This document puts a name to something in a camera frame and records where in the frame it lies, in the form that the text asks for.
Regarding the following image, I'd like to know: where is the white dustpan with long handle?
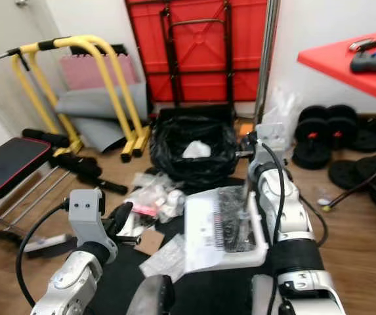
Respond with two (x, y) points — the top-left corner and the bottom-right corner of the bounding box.
(184, 186), (271, 275)

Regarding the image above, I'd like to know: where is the black floor mat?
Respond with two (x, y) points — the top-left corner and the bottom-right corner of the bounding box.
(112, 177), (280, 315)

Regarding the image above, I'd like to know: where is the pink wrapper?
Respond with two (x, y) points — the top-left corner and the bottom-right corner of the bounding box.
(134, 203), (160, 218)

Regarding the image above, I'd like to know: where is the clear plastic wrap pile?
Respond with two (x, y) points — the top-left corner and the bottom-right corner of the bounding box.
(129, 173), (187, 225)

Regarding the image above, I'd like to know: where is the white crumpled plastic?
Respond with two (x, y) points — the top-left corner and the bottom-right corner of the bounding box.
(181, 140), (213, 161)

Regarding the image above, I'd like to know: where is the black foam leg roller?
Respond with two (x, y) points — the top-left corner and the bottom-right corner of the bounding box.
(20, 129), (131, 195)

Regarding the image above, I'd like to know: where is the black bin with black bag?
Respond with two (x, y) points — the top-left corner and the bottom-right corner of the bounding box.
(148, 106), (241, 192)

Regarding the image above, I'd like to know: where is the grey robot left leg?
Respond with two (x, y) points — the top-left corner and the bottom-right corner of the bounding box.
(125, 274), (176, 315)

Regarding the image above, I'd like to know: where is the grey robot leg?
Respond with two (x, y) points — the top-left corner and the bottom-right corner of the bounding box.
(249, 276), (284, 315)
(125, 274), (176, 315)

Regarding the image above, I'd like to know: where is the grey mat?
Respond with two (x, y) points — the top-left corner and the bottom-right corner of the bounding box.
(54, 85), (146, 154)

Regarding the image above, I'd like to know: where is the plain black red-trimmed bench pad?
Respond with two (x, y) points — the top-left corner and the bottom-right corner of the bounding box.
(0, 137), (52, 200)

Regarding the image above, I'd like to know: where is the pink foam mat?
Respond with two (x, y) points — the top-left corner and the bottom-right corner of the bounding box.
(60, 54), (140, 92)

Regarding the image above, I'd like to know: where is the black power strip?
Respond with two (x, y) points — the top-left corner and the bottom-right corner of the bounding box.
(350, 52), (376, 75)

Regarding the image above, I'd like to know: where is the small silver metal item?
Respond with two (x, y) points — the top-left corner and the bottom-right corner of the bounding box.
(348, 39), (376, 54)

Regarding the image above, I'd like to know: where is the grey robot right leg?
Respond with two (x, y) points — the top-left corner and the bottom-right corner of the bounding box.
(249, 276), (284, 315)

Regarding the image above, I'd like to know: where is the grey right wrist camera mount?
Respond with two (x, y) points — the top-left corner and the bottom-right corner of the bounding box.
(253, 123), (288, 166)

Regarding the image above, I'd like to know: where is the black and chrome bench frame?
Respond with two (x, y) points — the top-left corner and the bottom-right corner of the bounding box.
(0, 167), (78, 255)

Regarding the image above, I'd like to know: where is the yellow metal frame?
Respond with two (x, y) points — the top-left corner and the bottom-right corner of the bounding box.
(7, 34), (153, 164)

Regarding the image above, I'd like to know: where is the red folded table black frame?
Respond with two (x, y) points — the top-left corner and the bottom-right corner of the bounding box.
(125, 0), (271, 106)

